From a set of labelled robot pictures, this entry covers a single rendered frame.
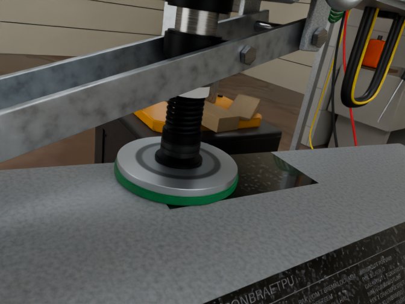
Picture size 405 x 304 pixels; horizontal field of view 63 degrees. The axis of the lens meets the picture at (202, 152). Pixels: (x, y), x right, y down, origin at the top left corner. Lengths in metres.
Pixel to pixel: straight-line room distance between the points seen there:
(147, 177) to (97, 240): 0.13
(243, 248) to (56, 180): 0.30
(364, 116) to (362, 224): 2.82
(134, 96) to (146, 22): 6.91
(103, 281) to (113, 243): 0.06
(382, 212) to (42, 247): 0.53
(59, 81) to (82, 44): 6.34
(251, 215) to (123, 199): 0.19
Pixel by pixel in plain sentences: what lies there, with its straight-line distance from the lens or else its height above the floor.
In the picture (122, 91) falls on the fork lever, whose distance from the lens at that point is 0.41.
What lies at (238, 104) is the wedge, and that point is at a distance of 1.38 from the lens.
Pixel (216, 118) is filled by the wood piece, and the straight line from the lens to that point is 1.09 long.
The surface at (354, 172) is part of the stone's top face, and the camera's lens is 0.80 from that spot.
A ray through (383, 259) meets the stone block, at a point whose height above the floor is 0.84.
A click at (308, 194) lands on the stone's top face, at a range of 0.63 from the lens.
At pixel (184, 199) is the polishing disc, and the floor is 0.88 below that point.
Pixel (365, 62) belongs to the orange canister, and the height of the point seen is 0.90.
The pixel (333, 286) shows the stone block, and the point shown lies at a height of 0.84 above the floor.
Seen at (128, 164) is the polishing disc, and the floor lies 0.90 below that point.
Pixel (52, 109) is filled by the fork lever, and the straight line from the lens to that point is 0.39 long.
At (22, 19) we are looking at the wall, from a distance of 6.54.
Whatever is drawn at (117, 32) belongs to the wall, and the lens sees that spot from 7.06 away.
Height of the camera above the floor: 1.14
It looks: 23 degrees down
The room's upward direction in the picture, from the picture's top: 9 degrees clockwise
